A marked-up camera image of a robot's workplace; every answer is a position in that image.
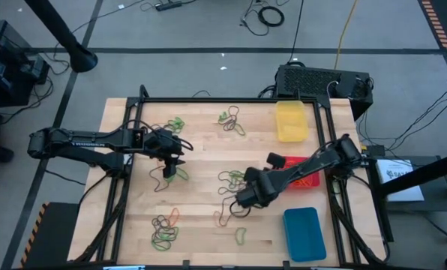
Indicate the red plastic basket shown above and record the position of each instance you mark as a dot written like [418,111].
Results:
[316,176]

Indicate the small black box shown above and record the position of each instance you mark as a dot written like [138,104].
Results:
[373,150]

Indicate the heap of orange rubber bands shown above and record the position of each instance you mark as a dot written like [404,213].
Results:
[302,183]

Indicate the black power strip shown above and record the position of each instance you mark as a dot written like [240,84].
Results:
[168,5]

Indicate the green rubber band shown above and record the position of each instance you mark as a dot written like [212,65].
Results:
[237,236]
[170,180]
[238,174]
[221,118]
[171,129]
[178,120]
[159,248]
[175,234]
[186,174]
[231,183]

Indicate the black rubber band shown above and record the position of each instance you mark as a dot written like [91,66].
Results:
[156,219]
[219,176]
[159,232]
[233,107]
[242,216]
[242,132]
[227,129]
[152,176]

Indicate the blue plastic basket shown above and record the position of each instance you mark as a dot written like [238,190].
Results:
[304,234]

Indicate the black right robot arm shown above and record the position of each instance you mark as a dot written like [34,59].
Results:
[321,159]

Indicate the black diagonal beam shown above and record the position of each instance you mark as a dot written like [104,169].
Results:
[426,170]

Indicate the yellow plastic basket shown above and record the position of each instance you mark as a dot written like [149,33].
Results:
[291,123]

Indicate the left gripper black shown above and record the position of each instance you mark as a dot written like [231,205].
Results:
[165,144]

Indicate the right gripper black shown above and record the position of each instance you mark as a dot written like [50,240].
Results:
[257,189]

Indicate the white paper sheet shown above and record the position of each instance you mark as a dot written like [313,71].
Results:
[396,176]

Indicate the black stand pole with base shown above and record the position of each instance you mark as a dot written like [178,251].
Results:
[58,30]

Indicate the black equipment cart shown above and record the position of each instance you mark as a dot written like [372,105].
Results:
[6,63]

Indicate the black computer case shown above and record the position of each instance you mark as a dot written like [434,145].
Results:
[313,82]

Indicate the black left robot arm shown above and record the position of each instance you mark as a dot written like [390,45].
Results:
[88,144]

